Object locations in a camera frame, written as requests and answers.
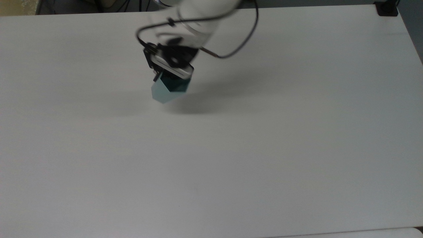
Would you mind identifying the thick black gripper cable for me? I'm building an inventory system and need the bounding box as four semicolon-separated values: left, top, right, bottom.
199;0;259;60

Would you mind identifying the black background cable bundle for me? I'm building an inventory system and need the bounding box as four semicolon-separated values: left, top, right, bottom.
93;0;156;13

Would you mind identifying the teal green block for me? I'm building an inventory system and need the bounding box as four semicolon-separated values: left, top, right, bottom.
151;72;193;104

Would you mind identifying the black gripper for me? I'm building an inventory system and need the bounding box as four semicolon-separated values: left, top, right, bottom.
143;42;162;82

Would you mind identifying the yellowish wooden board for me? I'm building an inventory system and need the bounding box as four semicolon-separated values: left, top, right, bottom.
0;0;39;16

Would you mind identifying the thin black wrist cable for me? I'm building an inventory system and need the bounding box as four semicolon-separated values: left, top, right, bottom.
135;17;212;47

